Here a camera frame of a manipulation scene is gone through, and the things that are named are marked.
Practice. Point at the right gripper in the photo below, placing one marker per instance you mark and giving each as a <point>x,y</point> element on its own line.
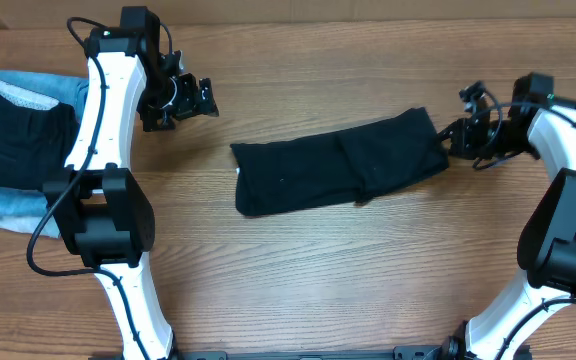
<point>466,136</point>

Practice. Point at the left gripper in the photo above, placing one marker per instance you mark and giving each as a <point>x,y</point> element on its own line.
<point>192,105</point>

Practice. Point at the black t-shirt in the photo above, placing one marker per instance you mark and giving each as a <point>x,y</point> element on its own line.
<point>351,165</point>

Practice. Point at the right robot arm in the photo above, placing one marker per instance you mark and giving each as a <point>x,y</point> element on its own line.
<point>538,122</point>

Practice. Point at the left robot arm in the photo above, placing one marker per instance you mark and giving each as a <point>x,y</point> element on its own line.
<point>101,212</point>

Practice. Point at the folded light blue garment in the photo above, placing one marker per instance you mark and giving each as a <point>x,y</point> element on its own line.
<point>67,89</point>

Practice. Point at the white mesh garment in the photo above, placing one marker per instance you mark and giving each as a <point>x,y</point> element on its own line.
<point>26,98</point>

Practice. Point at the folded black garment on stack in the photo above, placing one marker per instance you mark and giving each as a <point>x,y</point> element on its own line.
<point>34,143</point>

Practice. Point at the folded blue jeans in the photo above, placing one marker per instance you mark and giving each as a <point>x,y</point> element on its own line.
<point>21,210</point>

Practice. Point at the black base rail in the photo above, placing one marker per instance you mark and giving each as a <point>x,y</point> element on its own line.
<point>414,352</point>

